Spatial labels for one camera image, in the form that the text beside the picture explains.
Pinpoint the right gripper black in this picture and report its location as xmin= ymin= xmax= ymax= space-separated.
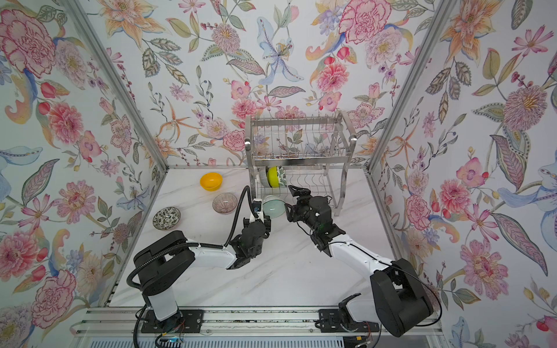
xmin=286 ymin=186 xmax=320 ymax=236

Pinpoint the pale green glass bowl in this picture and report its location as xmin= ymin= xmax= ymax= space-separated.
xmin=262 ymin=195 xmax=286 ymax=219

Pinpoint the green leaf pattern bowl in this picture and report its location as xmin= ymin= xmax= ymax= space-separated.
xmin=276 ymin=166 xmax=288 ymax=187

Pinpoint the purple striped glass bowl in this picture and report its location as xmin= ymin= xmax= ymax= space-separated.
xmin=212 ymin=193 xmax=238 ymax=215

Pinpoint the lime green plastic bowl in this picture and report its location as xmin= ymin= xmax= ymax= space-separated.
xmin=266 ymin=167 xmax=280 ymax=189

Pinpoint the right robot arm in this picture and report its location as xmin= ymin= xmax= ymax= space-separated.
xmin=284 ymin=185 xmax=435 ymax=337

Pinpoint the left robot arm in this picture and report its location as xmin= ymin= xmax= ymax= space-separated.
xmin=126 ymin=215 xmax=271 ymax=322

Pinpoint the silver two-tier dish rack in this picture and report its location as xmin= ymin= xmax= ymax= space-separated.
xmin=245 ymin=111 xmax=358 ymax=216

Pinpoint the yellow plastic bowl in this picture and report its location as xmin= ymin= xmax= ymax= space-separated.
xmin=200 ymin=172 xmax=223 ymax=191

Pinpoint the speckled dark patterned bowl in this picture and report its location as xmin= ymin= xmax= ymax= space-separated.
xmin=152 ymin=207 xmax=181 ymax=231

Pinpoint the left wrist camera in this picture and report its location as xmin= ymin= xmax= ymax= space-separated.
xmin=250 ymin=199 xmax=264 ymax=219

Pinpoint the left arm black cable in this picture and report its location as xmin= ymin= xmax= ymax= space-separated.
xmin=125 ymin=186 xmax=255 ymax=348

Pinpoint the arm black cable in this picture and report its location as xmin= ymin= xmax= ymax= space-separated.
xmin=125 ymin=186 xmax=255 ymax=348
xmin=304 ymin=221 xmax=443 ymax=348

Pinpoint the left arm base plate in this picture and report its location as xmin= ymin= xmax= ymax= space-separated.
xmin=140 ymin=309 xmax=205 ymax=334

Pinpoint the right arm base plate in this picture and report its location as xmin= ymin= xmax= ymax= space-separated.
xmin=315 ymin=308 xmax=379 ymax=334

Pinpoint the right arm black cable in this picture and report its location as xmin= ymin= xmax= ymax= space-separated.
xmin=304 ymin=221 xmax=443 ymax=348

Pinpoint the aluminium mounting rail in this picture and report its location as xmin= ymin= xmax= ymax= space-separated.
xmin=70 ymin=305 xmax=447 ymax=339

